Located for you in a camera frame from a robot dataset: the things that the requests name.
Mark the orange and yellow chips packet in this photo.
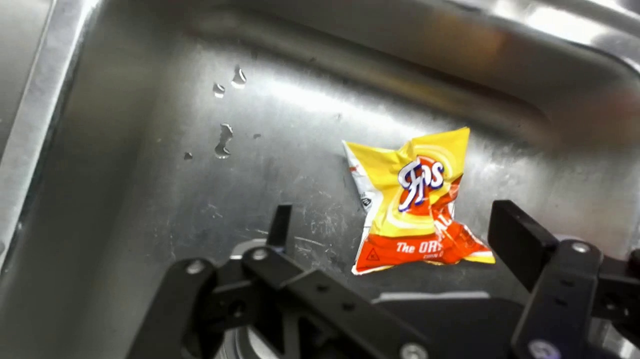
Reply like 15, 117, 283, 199
342, 125, 499, 276

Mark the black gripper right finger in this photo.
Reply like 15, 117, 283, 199
486, 197, 640, 359

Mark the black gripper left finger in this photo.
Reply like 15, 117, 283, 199
126, 201, 444, 359

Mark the stainless steel double sink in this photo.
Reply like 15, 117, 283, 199
0, 0, 640, 359

